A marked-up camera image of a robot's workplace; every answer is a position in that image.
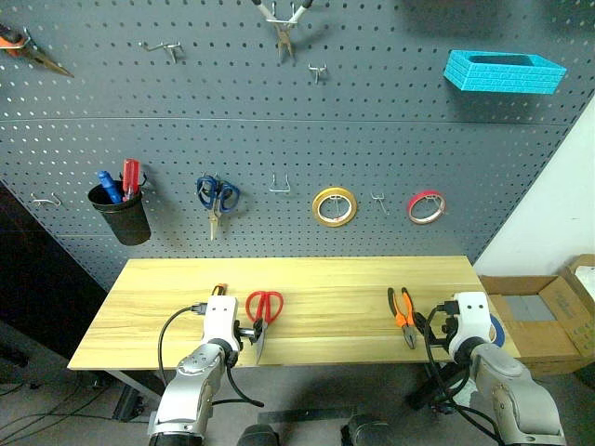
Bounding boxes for grey metal pegboard wall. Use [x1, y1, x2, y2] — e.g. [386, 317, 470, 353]
[0, 0, 595, 293]

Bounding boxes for silver double pegboard hook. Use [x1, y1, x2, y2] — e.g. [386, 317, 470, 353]
[138, 40, 183, 65]

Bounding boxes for small cardboard box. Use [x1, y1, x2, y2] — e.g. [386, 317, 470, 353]
[559, 253, 595, 292]

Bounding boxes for orange handled metal snips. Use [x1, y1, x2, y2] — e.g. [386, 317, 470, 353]
[0, 22, 75, 79]

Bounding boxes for white handled needle nose pliers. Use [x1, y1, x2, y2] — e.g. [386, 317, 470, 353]
[252, 0, 313, 63]

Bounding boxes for red tape roll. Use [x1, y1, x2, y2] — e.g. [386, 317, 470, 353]
[406, 189, 447, 227]

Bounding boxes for black power strip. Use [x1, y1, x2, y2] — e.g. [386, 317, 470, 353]
[112, 387, 146, 423]

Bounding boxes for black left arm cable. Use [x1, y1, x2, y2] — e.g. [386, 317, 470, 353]
[157, 302, 266, 409]

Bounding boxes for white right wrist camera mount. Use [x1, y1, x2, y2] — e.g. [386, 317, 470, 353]
[446, 291, 495, 357]

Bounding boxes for large open cardboard box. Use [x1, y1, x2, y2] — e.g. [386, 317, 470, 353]
[478, 273, 595, 378]

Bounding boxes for blue handled screwdriver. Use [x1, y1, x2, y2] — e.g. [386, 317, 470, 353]
[97, 170, 124, 205]

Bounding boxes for grey metal table frame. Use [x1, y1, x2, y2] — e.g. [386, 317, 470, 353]
[104, 369, 163, 406]

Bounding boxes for black pen cup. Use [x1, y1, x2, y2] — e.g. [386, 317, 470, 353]
[86, 182, 152, 247]

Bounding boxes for dark rounded shape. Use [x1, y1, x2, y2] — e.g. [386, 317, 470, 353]
[341, 414, 391, 446]
[236, 423, 280, 446]

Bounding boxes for yellow tape roll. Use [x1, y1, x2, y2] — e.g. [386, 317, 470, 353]
[311, 186, 359, 229]

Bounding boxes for red handled scissors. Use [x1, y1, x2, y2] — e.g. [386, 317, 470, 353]
[245, 290, 285, 366]

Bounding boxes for blue handled scissors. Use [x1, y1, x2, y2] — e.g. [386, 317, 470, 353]
[195, 174, 242, 243]

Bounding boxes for orange handled pliers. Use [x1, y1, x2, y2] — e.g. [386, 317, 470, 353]
[386, 286, 418, 351]

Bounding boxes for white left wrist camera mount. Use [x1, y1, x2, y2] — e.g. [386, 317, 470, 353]
[202, 295, 241, 355]

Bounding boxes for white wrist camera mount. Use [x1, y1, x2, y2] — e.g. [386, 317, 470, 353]
[446, 291, 495, 357]
[202, 295, 241, 355]

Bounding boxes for thin black floor cable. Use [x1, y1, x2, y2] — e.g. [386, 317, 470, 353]
[0, 371, 117, 442]

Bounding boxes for red handled screwdriver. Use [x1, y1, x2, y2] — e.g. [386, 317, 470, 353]
[121, 158, 141, 203]

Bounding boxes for blue tape roll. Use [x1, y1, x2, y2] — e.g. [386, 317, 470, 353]
[487, 312, 509, 348]

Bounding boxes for black flat metal bar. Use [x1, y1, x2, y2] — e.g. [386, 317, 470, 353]
[258, 406, 358, 425]

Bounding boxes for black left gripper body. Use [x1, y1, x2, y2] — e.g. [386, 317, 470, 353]
[233, 320, 264, 348]

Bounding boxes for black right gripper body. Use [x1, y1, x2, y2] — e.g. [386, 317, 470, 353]
[428, 315, 459, 350]

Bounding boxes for teal brick pattern basket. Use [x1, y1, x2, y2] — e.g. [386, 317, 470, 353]
[443, 48, 569, 96]

